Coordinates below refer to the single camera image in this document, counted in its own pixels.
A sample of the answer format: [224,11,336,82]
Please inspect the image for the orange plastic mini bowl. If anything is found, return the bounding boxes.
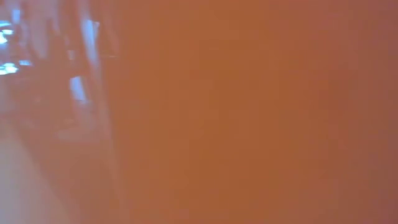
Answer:
[46,0,398,224]

